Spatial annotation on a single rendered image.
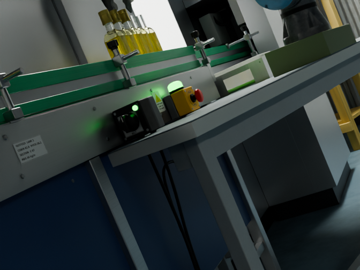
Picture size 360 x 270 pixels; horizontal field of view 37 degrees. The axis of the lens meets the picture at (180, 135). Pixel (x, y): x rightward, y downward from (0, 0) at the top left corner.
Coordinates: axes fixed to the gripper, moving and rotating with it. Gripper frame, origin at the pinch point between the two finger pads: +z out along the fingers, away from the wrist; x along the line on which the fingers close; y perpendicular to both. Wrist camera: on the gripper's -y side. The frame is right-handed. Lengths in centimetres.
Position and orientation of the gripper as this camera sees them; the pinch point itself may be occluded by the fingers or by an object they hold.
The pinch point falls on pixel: (121, 13)
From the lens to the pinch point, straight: 189.2
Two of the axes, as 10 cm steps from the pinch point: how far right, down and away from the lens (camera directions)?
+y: 3.9, -2.2, 8.9
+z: 3.9, 9.2, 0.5
